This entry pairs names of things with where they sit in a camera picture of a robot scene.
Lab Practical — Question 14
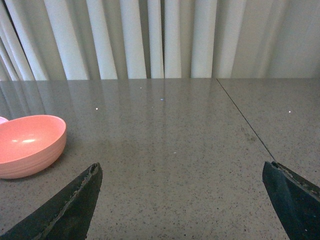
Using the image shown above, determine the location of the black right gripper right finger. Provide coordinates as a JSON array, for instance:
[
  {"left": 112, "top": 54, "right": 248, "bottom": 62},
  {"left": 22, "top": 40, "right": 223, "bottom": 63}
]
[{"left": 262, "top": 161, "right": 320, "bottom": 240}]

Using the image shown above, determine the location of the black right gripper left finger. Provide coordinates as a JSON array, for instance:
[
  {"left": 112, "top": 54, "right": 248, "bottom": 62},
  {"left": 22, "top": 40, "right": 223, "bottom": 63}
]
[{"left": 0, "top": 163, "right": 103, "bottom": 240}]

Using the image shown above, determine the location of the pink bowl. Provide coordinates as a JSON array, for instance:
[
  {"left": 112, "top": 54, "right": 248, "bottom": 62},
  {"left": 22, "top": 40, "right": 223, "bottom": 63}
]
[{"left": 0, "top": 115, "right": 67, "bottom": 179}]

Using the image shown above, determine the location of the pink round plate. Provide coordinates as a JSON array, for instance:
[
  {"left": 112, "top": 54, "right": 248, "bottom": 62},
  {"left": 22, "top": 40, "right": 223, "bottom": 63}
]
[{"left": 0, "top": 116, "right": 9, "bottom": 124}]

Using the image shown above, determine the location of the white pleated curtain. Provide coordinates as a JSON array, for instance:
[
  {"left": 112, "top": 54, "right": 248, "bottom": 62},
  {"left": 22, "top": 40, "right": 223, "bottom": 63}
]
[{"left": 0, "top": 0, "right": 320, "bottom": 81}]

